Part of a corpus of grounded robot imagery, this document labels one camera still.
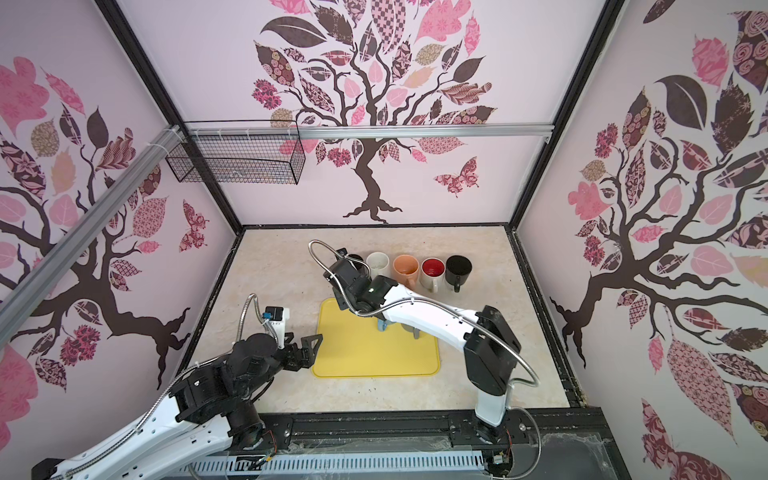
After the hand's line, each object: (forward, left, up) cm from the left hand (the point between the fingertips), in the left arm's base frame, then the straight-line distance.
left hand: (309, 342), depth 73 cm
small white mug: (+28, -35, -9) cm, 46 cm away
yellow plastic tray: (+5, -9, -14) cm, 18 cm away
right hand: (+17, -9, +2) cm, 19 cm away
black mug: (+28, -43, -8) cm, 52 cm away
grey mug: (+10, -27, -15) cm, 33 cm away
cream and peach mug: (+31, -26, -11) cm, 42 cm away
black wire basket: (+57, +27, +18) cm, 66 cm away
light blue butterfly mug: (+10, -18, -10) cm, 23 cm away
